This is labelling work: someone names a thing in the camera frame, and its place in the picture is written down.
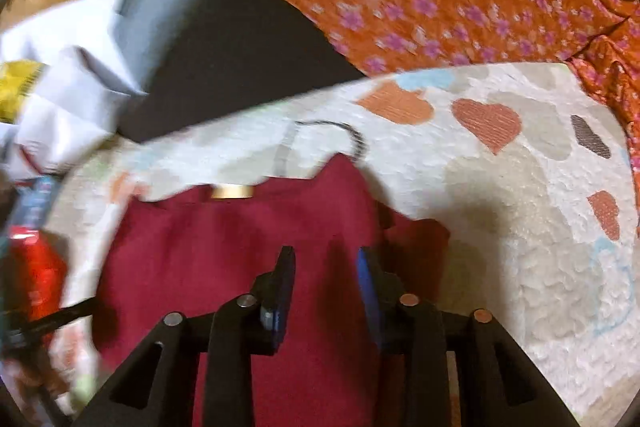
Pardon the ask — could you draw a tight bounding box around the black mat with grey edge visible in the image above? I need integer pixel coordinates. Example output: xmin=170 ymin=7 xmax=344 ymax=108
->
xmin=116 ymin=0 xmax=367 ymax=144

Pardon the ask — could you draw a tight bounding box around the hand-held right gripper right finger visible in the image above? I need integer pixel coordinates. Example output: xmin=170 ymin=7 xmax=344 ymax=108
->
xmin=356 ymin=247 xmax=581 ymax=427

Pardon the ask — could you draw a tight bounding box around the yellow packet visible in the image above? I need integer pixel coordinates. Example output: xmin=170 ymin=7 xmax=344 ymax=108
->
xmin=0 ymin=59 xmax=51 ymax=125

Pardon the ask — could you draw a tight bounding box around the maroon fleece garment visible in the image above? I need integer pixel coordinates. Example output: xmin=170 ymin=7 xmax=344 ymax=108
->
xmin=92 ymin=152 xmax=451 ymax=427

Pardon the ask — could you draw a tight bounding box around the white cloth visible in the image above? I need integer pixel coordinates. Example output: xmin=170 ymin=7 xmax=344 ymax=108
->
xmin=0 ymin=0 xmax=151 ymax=180

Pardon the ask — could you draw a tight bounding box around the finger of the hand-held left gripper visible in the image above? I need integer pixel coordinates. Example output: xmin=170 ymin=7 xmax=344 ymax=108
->
xmin=10 ymin=296 xmax=99 ymax=344

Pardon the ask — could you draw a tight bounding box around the quilted heart print blanket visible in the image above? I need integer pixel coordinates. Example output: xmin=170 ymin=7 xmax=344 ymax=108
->
xmin=10 ymin=62 xmax=640 ymax=427

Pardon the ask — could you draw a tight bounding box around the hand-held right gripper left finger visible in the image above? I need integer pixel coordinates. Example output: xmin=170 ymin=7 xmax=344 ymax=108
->
xmin=72 ymin=246 xmax=297 ymax=427

